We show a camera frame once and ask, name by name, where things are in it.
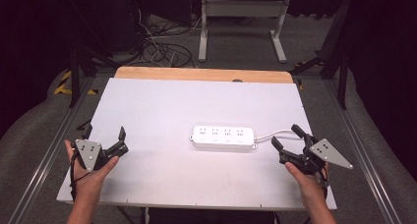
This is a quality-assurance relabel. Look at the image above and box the wooden table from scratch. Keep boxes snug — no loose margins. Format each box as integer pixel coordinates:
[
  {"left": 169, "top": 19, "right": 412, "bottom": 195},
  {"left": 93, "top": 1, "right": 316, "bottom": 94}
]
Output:
[{"left": 113, "top": 66, "right": 294, "bottom": 84}]

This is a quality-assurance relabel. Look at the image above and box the white board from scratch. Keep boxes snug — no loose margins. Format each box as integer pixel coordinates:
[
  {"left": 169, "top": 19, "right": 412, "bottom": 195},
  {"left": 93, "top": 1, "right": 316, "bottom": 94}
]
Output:
[{"left": 56, "top": 78, "right": 338, "bottom": 211}]

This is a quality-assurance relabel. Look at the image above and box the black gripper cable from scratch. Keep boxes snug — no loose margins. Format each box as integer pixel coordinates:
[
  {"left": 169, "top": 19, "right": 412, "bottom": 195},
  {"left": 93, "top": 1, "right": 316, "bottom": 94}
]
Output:
[
  {"left": 314, "top": 169, "right": 329, "bottom": 200},
  {"left": 68, "top": 149, "right": 90, "bottom": 202}
]

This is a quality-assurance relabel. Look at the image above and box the white power strip cable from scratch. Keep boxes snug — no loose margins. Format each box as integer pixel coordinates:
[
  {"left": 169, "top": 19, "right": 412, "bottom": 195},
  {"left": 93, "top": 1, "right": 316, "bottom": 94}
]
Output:
[{"left": 254, "top": 129, "right": 304, "bottom": 143}]

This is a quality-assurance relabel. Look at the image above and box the yellow black floor tape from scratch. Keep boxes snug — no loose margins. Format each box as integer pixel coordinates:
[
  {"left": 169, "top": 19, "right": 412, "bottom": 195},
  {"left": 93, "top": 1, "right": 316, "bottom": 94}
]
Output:
[{"left": 53, "top": 70, "right": 99, "bottom": 96}]

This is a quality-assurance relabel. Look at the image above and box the person's right hand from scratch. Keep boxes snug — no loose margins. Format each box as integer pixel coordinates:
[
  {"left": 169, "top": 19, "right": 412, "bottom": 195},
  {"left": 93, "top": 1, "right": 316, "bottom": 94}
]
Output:
[{"left": 284, "top": 161, "right": 329, "bottom": 209}]

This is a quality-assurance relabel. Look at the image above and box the tangle of floor cables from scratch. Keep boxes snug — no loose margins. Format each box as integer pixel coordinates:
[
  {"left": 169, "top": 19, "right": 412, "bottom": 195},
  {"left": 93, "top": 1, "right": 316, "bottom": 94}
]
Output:
[{"left": 129, "top": 0, "right": 210, "bottom": 69}]

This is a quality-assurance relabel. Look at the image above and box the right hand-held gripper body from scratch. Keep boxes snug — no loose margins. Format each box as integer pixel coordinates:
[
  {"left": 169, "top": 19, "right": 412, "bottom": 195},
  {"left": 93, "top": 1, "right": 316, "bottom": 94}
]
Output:
[{"left": 278, "top": 134, "right": 355, "bottom": 177}]

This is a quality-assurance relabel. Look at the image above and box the white power strip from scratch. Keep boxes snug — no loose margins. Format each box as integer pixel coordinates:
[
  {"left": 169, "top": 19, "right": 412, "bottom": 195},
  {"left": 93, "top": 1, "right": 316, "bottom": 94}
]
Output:
[{"left": 188, "top": 125, "right": 259, "bottom": 151}]

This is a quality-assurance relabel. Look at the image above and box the person's left hand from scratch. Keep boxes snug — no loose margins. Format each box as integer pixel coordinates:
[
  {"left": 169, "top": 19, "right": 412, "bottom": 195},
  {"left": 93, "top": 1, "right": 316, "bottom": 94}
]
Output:
[{"left": 64, "top": 139, "right": 121, "bottom": 203}]

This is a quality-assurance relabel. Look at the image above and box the metal floor rail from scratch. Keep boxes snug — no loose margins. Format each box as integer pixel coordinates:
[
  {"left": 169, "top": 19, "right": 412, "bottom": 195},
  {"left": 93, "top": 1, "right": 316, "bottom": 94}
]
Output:
[
  {"left": 7, "top": 76, "right": 96, "bottom": 224},
  {"left": 323, "top": 80, "right": 403, "bottom": 224}
]

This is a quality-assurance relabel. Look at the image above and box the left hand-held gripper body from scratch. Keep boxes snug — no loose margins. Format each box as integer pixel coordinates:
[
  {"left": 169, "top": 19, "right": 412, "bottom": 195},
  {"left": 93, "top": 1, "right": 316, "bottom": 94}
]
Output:
[{"left": 74, "top": 139, "right": 130, "bottom": 173}]

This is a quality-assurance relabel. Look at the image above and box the white metal table frame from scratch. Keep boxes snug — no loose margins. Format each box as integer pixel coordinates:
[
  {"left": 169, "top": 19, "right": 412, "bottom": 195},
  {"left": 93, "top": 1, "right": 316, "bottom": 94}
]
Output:
[{"left": 198, "top": 0, "right": 292, "bottom": 64}]

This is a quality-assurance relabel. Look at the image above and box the black metal stand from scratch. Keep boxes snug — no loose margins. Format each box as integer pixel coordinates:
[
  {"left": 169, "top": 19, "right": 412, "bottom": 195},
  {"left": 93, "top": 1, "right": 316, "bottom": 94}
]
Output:
[
  {"left": 63, "top": 45, "right": 114, "bottom": 109},
  {"left": 289, "top": 0, "right": 352, "bottom": 111}
]

